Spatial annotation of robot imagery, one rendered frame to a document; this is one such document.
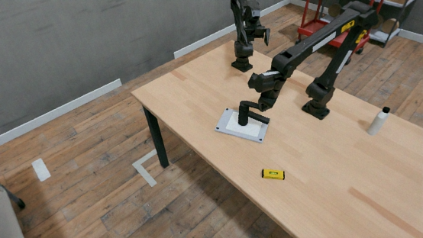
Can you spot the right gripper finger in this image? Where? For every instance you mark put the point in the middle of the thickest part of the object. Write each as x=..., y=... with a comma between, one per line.
x=266, y=38
x=243, y=38

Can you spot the yellow pocket level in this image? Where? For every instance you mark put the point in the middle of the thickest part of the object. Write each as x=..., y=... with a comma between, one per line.
x=273, y=174

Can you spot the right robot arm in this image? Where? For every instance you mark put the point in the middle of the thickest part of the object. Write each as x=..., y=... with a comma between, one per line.
x=248, y=11

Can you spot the white bottle with black cap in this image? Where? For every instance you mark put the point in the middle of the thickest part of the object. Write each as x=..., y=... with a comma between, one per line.
x=378, y=121

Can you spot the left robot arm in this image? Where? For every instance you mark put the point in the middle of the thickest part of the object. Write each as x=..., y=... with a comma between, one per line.
x=356, y=16

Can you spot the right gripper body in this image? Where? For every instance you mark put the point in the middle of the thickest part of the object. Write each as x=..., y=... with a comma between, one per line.
x=255, y=32

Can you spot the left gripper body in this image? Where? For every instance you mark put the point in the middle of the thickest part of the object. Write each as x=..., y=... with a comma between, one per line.
x=272, y=98

